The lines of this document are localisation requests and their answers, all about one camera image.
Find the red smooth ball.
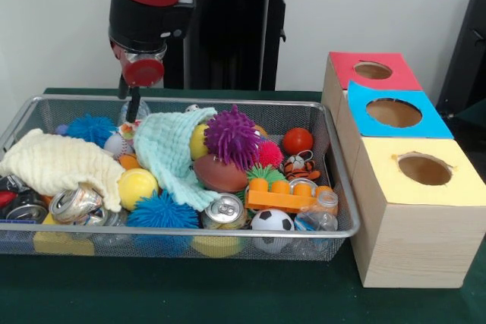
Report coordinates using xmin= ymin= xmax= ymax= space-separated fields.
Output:
xmin=282 ymin=127 xmax=314 ymax=157

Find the purple spiky rubber ball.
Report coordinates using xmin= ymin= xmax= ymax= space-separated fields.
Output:
xmin=204 ymin=104 xmax=262 ymax=170

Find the light teal waffle cloth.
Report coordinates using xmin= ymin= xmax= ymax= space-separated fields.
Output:
xmin=132 ymin=106 xmax=221 ymax=212

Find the brown toy football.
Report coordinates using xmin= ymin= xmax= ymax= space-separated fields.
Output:
xmin=193 ymin=154 xmax=250 ymax=193

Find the yellow smooth ball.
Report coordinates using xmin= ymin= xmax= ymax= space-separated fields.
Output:
xmin=117 ymin=168 xmax=159 ymax=211

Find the shallow wire mesh bin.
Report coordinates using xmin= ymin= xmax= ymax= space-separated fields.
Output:
xmin=0 ymin=94 xmax=361 ymax=263

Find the cream waffle cloth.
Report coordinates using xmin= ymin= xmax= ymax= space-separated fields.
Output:
xmin=0 ymin=128 xmax=126 ymax=212

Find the orange toy building block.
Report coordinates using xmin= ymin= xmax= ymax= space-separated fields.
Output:
xmin=245 ymin=178 xmax=337 ymax=214

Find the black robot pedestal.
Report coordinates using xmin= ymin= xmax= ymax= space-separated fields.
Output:
xmin=163 ymin=0 xmax=305 ymax=92

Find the wooden box with three holes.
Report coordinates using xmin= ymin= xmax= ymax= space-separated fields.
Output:
xmin=320 ymin=52 xmax=486 ymax=289

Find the blue spiky rubber ball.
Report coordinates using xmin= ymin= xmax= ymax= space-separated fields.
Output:
xmin=66 ymin=112 xmax=117 ymax=147
xmin=125 ymin=190 xmax=200 ymax=231

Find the dark green side table cloth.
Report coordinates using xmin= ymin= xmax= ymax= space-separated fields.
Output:
xmin=457 ymin=102 xmax=486 ymax=122

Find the black and white soccer ball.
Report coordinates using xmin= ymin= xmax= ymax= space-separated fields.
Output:
xmin=250 ymin=208 xmax=295 ymax=253

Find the black upright panel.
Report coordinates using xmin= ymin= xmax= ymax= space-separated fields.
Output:
xmin=436 ymin=0 xmax=486 ymax=115

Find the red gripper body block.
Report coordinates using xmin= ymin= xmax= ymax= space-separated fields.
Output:
xmin=109 ymin=39 xmax=166 ymax=89

